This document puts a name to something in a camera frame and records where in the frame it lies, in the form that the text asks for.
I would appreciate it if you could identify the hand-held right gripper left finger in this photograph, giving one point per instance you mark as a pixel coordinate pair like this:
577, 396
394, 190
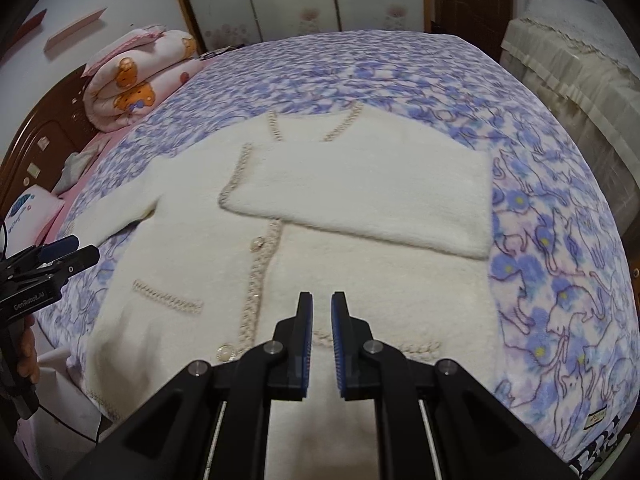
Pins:
304, 347

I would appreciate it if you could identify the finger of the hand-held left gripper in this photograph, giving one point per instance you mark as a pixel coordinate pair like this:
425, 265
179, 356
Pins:
64, 246
77, 261

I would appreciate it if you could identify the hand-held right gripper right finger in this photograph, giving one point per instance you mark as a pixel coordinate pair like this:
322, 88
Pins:
340, 347

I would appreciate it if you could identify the white fuzzy cardigan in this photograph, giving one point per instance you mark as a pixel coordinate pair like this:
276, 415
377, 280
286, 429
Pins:
350, 185

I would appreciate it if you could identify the person's left hand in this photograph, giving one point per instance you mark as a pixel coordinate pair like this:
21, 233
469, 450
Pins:
29, 355

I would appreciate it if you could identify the white pillow with blue print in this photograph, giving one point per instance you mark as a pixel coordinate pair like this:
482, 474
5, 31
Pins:
32, 210

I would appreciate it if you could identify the grey cloth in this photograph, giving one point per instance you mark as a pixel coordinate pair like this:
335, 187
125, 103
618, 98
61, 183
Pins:
72, 172

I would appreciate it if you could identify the dark wooden headboard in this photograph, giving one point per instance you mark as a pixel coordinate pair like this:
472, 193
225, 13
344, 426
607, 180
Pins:
50, 120

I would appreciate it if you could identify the rolled pink bear-print quilt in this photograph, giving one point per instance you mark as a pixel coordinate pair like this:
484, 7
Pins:
130, 85

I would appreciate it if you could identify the blue floral fleece blanket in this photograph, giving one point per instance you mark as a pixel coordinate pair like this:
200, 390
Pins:
550, 210

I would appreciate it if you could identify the small blanket label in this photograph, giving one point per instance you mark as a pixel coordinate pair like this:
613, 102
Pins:
596, 417

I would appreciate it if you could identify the black white patterned cloth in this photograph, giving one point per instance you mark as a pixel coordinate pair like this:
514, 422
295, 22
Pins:
602, 450

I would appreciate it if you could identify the cream lace-covered furniture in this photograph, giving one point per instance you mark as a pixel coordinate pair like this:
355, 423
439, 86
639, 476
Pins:
575, 85

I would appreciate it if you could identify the brown wooden door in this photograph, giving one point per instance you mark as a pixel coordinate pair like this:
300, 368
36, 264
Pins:
475, 5

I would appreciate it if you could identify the pink wall shelf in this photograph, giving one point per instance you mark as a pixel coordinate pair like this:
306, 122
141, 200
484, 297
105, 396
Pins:
75, 27

